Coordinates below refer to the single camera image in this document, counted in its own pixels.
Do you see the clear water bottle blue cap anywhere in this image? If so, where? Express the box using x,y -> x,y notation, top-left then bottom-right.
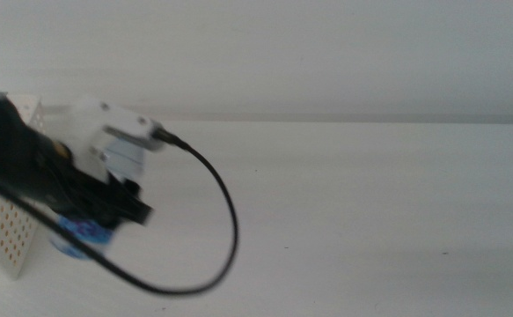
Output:
48,213 -> 116,261

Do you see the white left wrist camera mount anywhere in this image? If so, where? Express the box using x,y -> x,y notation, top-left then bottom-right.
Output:
44,99 -> 167,186

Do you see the black left camera cable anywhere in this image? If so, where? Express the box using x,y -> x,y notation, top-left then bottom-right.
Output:
0,127 -> 239,296

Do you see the white perforated plastic basket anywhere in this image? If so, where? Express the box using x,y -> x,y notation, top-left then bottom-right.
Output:
0,92 -> 46,281

